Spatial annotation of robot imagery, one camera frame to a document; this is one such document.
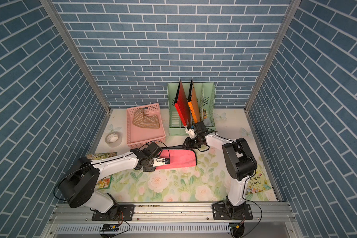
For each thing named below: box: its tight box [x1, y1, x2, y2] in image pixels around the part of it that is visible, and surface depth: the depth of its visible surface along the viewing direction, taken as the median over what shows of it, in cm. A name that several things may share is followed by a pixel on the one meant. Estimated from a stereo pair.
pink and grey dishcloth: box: [155, 145, 197, 171], surface depth 94 cm
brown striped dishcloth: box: [132, 108, 160, 129], surface depth 111 cm
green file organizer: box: [167, 82, 216, 136], surface depth 108 cm
